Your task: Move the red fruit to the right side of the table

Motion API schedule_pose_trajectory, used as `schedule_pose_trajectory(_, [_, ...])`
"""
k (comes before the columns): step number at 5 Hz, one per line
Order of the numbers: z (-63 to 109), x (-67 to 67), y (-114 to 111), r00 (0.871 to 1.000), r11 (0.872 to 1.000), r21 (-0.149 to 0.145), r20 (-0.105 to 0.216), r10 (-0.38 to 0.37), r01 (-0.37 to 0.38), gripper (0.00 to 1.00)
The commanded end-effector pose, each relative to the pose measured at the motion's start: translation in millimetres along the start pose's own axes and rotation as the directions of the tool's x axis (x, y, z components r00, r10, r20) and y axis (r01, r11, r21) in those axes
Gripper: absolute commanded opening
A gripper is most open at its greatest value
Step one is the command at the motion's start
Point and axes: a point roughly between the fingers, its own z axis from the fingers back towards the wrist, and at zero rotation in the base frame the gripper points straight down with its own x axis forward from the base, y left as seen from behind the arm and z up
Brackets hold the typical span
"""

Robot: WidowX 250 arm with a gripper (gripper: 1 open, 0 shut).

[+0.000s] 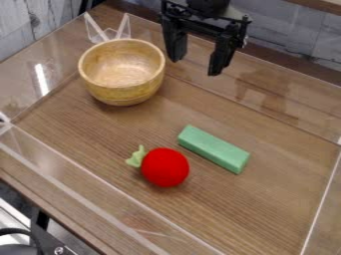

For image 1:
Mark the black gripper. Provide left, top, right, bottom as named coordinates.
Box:
left=162, top=0, right=252, bottom=76

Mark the red felt fruit green leaf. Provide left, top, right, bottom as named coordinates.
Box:
left=126, top=145, right=190, bottom=187

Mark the wooden bowl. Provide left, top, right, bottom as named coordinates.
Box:
left=78, top=39, right=168, bottom=107

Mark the green foam block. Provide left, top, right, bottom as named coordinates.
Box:
left=177, top=126, right=250, bottom=174

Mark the clear acrylic corner bracket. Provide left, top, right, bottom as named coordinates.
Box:
left=85, top=12, right=131, bottom=44

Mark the clear acrylic tray wall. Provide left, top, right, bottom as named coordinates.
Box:
left=0, top=20, right=341, bottom=255

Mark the black table frame bracket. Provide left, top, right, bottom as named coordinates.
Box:
left=31, top=207, right=83, bottom=255

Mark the black cable lower left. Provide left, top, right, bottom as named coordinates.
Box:
left=0, top=227, right=42, bottom=255

